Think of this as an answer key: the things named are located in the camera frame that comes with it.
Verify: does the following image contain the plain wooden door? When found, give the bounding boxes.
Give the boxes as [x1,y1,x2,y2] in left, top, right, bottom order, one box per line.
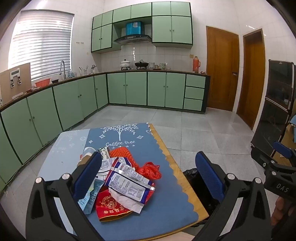
[236,29,265,130]

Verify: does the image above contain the large brown cardboard box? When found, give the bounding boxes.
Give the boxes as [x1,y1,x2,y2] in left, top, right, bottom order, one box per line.
[281,125,296,166]

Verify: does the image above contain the group of jars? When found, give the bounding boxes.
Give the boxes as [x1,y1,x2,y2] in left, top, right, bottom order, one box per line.
[149,62,171,70]

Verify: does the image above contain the light blue packet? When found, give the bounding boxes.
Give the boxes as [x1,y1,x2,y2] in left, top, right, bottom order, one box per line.
[77,178,105,215]

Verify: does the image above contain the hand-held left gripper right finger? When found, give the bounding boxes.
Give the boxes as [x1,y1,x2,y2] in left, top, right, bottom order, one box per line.
[195,152,271,241]

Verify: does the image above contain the range hood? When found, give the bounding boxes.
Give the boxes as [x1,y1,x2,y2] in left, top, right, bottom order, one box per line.
[113,21,152,45]

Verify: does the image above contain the person's right hand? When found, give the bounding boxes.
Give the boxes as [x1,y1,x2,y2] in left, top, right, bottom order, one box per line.
[270,197,292,232]

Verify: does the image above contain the red packet with gold print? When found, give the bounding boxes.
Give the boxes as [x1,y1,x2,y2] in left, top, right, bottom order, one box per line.
[95,190,153,222]

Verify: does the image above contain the green upper cabinets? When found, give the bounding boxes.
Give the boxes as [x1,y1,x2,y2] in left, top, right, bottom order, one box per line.
[91,2,193,54]

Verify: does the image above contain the blue white snack wrapper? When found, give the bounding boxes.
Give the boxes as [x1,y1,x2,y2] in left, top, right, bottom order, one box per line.
[105,172,156,205]

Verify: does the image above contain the flat cardboard box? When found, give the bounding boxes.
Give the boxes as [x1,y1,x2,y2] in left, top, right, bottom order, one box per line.
[0,62,31,103]

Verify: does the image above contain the small black white wrapper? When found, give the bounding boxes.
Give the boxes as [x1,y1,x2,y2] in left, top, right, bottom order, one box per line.
[97,148,112,160]

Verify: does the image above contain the black glass cabinet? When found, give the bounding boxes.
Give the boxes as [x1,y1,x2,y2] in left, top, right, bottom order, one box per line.
[251,59,296,167]

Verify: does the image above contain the white window blind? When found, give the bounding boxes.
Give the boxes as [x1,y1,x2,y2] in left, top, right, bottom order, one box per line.
[8,10,75,81]

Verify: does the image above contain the red basin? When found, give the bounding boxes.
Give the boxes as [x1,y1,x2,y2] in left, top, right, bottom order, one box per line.
[35,78,51,87]

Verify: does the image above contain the blue table mat with tree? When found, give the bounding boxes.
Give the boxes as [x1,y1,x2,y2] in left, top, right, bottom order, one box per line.
[85,123,199,239]

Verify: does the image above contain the orange foam fruit net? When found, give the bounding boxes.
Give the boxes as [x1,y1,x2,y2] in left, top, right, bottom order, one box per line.
[109,148,137,170]

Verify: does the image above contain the green cabinets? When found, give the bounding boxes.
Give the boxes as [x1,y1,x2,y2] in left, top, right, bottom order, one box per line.
[91,2,193,54]
[0,71,210,186]

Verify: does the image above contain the green lower cabinets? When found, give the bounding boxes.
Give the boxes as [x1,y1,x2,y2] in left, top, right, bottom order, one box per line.
[0,71,210,186]

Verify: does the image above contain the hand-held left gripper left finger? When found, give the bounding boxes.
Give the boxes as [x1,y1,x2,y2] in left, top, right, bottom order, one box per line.
[26,152,103,241]

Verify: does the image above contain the wooden door with handle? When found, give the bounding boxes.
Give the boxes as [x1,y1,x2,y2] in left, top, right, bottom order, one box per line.
[206,26,240,112]

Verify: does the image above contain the red plastic bag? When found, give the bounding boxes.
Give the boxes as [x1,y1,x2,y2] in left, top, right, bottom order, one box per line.
[138,162,162,180]

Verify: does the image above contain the white tissue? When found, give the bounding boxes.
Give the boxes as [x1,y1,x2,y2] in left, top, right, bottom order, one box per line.
[109,188,145,214]

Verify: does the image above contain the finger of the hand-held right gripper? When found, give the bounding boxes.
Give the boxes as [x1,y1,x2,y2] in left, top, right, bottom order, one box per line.
[272,141,294,161]
[251,147,278,173]

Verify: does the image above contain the light blue table mat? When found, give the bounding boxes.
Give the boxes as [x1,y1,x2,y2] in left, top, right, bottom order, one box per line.
[37,129,91,182]

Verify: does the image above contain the black trash bin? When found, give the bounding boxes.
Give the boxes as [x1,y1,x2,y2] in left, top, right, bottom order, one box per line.
[183,168,220,228]

